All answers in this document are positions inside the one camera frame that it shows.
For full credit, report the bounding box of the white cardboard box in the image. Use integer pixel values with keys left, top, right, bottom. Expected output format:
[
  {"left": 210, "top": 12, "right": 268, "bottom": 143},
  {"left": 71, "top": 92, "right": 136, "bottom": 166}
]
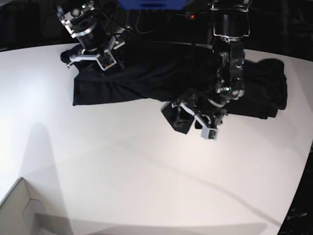
[{"left": 0, "top": 177, "right": 74, "bottom": 235}]

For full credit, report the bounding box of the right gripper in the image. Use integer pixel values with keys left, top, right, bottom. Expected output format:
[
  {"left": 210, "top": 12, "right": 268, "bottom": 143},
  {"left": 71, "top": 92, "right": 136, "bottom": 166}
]
[{"left": 67, "top": 35, "right": 126, "bottom": 67}]

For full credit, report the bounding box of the black power strip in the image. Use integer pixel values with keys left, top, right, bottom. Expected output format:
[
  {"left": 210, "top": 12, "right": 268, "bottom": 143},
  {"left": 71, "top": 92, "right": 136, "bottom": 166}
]
[{"left": 183, "top": 12, "right": 212, "bottom": 21}]

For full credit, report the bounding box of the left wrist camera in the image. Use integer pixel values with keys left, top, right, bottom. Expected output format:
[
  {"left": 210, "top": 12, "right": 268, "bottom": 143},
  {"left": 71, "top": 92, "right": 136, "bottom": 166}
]
[{"left": 201, "top": 127, "right": 219, "bottom": 140}]

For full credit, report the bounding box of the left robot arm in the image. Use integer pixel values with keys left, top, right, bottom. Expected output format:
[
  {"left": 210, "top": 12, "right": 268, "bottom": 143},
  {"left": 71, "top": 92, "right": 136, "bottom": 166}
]
[{"left": 168, "top": 0, "right": 251, "bottom": 139}]

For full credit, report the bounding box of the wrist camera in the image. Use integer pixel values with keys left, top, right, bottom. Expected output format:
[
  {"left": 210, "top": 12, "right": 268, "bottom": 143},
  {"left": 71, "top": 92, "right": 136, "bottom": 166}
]
[
  {"left": 97, "top": 53, "right": 117, "bottom": 71},
  {"left": 201, "top": 127, "right": 219, "bottom": 140}
]

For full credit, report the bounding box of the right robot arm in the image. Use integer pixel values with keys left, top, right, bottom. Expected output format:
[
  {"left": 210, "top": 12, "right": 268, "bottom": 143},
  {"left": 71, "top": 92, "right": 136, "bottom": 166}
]
[{"left": 57, "top": 0, "right": 127, "bottom": 71}]

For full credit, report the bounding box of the grey looped cable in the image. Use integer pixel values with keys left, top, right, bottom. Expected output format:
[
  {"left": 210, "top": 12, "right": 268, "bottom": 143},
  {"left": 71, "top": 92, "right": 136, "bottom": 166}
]
[{"left": 124, "top": 9, "right": 172, "bottom": 35}]

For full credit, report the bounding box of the blue plastic bin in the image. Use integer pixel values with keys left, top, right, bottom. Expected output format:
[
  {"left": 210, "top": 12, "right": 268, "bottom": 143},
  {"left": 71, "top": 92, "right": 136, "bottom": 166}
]
[{"left": 118, "top": 0, "right": 187, "bottom": 10}]

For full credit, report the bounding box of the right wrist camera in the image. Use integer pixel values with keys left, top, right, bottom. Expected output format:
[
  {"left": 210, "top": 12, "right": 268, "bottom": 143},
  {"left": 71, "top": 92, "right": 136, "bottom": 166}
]
[{"left": 97, "top": 53, "right": 117, "bottom": 71}]

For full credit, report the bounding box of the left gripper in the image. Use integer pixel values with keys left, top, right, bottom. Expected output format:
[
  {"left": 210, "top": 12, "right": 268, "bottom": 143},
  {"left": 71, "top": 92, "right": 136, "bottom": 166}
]
[{"left": 171, "top": 96, "right": 226, "bottom": 132}]

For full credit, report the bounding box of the black t-shirt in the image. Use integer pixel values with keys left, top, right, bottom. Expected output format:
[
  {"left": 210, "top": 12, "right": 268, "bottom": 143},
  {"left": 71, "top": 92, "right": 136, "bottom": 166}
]
[{"left": 72, "top": 42, "right": 288, "bottom": 125}]

